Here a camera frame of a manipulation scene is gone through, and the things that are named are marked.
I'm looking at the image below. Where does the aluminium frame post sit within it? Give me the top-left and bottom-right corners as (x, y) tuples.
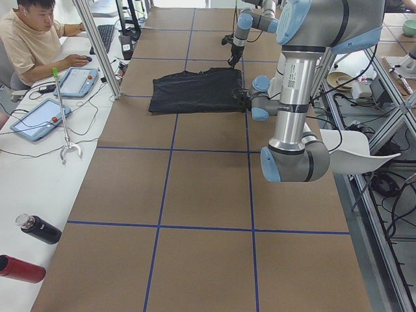
(72, 0), (122, 99)

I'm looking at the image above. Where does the blue teach pendant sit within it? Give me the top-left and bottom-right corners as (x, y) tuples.
(10, 99), (62, 142)
(57, 67), (98, 98)

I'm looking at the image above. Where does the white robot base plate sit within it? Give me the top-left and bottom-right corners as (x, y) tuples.
(320, 129), (401, 175)

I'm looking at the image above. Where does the red water bottle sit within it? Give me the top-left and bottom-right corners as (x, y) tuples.
(1, 255), (46, 283)

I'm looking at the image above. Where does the wooden bowl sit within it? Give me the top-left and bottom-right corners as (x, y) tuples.
(326, 71), (352, 91)

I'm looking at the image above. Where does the near blue teach pendant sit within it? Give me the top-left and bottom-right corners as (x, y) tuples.
(10, 99), (62, 142)

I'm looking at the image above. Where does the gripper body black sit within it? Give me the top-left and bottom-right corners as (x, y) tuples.
(239, 95), (252, 111)
(229, 44), (244, 62)

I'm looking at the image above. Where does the black power adapter box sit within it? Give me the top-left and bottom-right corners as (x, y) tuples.
(119, 35), (134, 60)

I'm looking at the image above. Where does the metal reacher grabber tool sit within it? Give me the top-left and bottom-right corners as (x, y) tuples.
(52, 67), (83, 165)

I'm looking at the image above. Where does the black water bottle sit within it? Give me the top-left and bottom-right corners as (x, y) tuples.
(15, 213), (62, 244)

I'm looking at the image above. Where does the black graphic t-shirt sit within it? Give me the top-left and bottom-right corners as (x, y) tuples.
(148, 68), (246, 114)

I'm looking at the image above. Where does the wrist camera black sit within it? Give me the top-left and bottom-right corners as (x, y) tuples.
(221, 34), (234, 46)
(231, 88), (248, 105)

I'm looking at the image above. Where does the black computer keyboard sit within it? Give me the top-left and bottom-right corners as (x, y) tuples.
(97, 24), (115, 53)

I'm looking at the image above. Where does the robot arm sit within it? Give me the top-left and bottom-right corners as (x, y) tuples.
(233, 1), (385, 182)
(221, 0), (285, 68)

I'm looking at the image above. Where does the far blue teach pendant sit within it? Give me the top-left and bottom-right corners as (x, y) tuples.
(57, 67), (98, 98)

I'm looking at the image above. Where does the seated person beige shirt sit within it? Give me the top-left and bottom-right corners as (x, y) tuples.
(1, 0), (88, 90)

